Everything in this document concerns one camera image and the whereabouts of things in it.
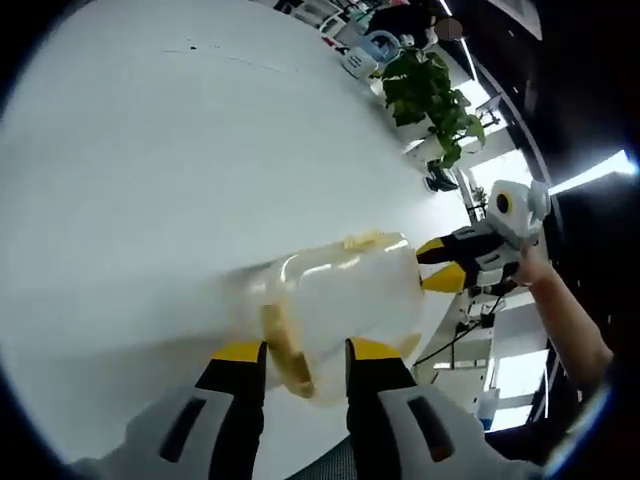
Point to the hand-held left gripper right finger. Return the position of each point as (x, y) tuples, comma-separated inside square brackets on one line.
[(385, 395)]

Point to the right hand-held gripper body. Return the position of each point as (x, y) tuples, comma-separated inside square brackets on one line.
[(517, 215)]

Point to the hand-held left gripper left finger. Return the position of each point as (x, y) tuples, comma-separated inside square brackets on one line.
[(235, 395)]

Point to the clear box with plastic buckle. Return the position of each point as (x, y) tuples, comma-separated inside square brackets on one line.
[(345, 305)]

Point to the small black object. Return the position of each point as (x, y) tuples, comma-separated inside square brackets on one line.
[(441, 176)]

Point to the white plant pot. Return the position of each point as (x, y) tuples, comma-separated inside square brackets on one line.
[(425, 142)]

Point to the green potted plant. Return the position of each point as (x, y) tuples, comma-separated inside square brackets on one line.
[(430, 95)]

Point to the person's dark clothing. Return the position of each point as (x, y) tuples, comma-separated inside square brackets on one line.
[(575, 405)]

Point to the light blue jug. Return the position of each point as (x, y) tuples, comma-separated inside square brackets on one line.
[(382, 46)]

